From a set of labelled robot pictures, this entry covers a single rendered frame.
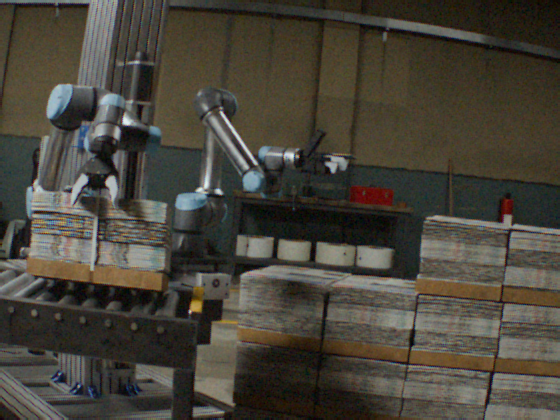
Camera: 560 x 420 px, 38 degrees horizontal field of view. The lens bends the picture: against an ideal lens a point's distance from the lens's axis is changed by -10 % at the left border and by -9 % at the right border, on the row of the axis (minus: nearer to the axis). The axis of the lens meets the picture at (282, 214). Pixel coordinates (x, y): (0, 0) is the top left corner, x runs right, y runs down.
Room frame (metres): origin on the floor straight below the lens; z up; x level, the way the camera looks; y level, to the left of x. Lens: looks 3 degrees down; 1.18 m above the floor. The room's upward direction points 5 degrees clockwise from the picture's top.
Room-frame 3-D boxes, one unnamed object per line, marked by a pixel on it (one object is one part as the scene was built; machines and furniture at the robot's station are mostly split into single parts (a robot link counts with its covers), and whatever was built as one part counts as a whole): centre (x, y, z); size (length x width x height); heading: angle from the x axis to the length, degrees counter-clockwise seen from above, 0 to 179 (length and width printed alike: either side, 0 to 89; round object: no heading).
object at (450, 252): (2.80, -0.62, 0.95); 0.38 x 0.29 x 0.23; 163
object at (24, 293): (2.24, 0.67, 0.77); 0.47 x 0.05 x 0.05; 4
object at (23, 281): (2.24, 0.74, 0.77); 0.47 x 0.05 x 0.05; 4
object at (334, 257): (8.97, -0.38, 0.55); 1.80 x 0.70 x 1.09; 94
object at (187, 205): (3.29, 0.34, 0.98); 0.13 x 0.12 x 0.14; 157
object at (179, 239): (3.28, 0.34, 0.87); 0.15 x 0.15 x 0.10
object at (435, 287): (2.80, -0.62, 0.86); 0.38 x 0.29 x 0.04; 163
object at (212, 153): (3.41, 0.29, 1.19); 0.15 x 0.12 x 0.55; 157
